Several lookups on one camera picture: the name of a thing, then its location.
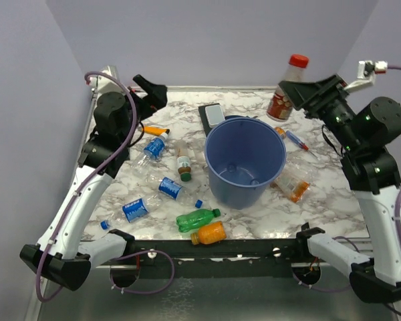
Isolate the white device on black tray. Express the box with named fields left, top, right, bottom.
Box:
left=198, top=104, right=225, bottom=136

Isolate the orange juice bottle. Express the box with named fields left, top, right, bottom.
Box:
left=190, top=221, right=227, bottom=245

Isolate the crushed pepsi bottle lower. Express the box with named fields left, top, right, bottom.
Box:
left=100, top=195, right=164, bottom=230

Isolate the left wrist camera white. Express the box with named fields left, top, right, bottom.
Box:
left=88, top=65, right=120, bottom=94

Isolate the blue label water bottle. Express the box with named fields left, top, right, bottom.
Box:
left=131, top=130, right=169, bottom=177

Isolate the crushed pepsi bottle upper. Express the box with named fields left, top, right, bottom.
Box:
left=146, top=173, right=197, bottom=206

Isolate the orange utility knife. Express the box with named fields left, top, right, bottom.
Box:
left=144, top=126, right=170, bottom=136

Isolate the blue plastic bin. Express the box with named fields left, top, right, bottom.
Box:
left=205, top=116, right=287, bottom=209

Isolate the loose blue bottle cap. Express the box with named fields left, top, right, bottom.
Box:
left=195, top=200, right=203, bottom=209

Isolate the brown coffee bottle green cap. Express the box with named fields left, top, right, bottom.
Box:
left=174, top=140, right=192, bottom=182

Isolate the black base bar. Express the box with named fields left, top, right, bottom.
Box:
left=127, top=238, right=313, bottom=278

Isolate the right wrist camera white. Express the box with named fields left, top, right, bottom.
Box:
left=344, top=60, right=388, bottom=93

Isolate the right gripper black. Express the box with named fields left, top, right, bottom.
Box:
left=279, top=72, right=362, bottom=150

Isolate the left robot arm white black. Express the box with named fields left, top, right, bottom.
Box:
left=19, top=72, right=168, bottom=291

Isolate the crushed pepsi bottle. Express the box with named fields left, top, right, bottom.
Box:
left=100, top=195, right=164, bottom=230
left=146, top=173, right=197, bottom=206

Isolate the red cap clear bottle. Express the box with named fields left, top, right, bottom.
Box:
left=267, top=54, right=309, bottom=122

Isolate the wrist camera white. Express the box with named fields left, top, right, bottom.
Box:
left=344, top=60, right=388, bottom=93
left=88, top=65, right=120, bottom=94

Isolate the green plastic bottle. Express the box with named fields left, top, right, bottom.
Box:
left=176, top=209, right=221, bottom=233

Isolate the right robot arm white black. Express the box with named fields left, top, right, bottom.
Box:
left=280, top=75, right=401, bottom=304

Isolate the orange label crushed bottle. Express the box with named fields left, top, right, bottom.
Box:
left=270, top=165, right=311, bottom=203

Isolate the blue red screwdriver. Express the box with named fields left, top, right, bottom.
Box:
left=285, top=130, right=318, bottom=159

